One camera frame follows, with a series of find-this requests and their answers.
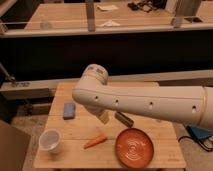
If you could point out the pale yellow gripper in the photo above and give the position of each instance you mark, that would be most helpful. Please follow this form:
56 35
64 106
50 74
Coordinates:
104 117

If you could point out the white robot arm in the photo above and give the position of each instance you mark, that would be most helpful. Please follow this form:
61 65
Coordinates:
190 105

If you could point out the white crumpled paper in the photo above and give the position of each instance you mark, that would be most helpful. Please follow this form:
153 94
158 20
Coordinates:
110 23

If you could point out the wooden table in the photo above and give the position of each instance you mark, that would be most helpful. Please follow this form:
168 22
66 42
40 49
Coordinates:
75 133

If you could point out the blue sponge block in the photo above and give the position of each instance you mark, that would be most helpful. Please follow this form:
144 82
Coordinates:
69 111

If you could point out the blue device on floor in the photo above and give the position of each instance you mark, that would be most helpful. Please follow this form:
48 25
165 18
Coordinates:
197 133

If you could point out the black rectangular block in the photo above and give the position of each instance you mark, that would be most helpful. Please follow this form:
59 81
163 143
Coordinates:
124 119

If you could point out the black items on far table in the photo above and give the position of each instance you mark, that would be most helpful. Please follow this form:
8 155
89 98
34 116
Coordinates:
147 5

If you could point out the orange ridged plate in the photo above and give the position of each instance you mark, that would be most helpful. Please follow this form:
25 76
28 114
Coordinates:
134 148

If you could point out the orange carrot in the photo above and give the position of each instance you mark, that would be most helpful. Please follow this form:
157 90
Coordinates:
95 141

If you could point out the white paper sheet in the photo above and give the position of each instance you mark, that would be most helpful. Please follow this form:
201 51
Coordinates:
107 7

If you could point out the brown cardboard box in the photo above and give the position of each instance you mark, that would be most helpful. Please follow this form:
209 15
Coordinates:
13 147

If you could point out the clear plastic bottle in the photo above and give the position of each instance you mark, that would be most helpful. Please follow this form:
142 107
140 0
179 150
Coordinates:
45 24

